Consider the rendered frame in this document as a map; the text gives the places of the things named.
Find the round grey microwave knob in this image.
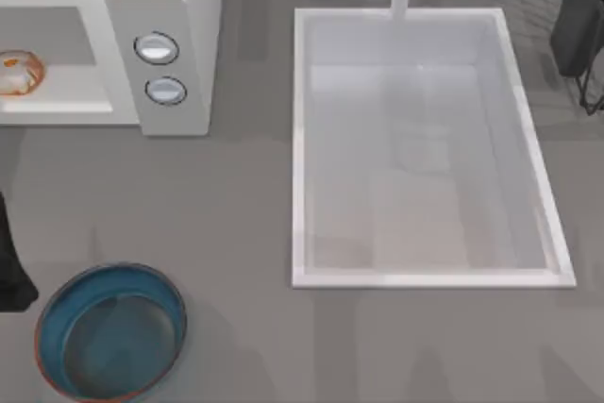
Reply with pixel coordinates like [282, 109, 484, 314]
[143, 76, 189, 106]
[133, 31, 181, 66]

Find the white sink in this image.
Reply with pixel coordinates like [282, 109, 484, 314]
[291, 7, 579, 290]

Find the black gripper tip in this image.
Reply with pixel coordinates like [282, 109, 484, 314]
[0, 191, 40, 313]

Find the blue bowl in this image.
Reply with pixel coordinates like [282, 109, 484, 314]
[34, 261, 189, 398]

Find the pale microwave oven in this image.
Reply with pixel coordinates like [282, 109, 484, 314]
[0, 0, 223, 138]

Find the black wire rack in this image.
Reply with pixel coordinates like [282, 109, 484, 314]
[549, 0, 604, 116]

